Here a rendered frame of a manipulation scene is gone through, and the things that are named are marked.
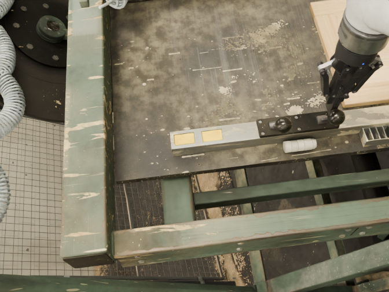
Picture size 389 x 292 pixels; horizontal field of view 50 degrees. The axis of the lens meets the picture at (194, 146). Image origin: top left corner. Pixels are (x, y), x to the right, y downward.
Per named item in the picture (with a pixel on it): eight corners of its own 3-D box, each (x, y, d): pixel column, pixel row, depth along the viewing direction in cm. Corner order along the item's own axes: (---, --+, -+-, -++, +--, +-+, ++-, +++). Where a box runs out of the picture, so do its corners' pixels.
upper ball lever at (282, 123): (281, 132, 106) (294, 132, 92) (266, 134, 106) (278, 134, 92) (279, 117, 106) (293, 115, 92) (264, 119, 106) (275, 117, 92)
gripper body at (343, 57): (377, 20, 78) (362, 53, 87) (333, 25, 78) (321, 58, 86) (391, 51, 75) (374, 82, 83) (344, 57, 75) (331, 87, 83)
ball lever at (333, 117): (328, 126, 106) (348, 124, 92) (314, 128, 106) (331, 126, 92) (326, 111, 106) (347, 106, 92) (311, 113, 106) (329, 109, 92)
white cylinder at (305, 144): (284, 154, 106) (315, 151, 106) (286, 149, 104) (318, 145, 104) (281, 144, 108) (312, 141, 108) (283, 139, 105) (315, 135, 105)
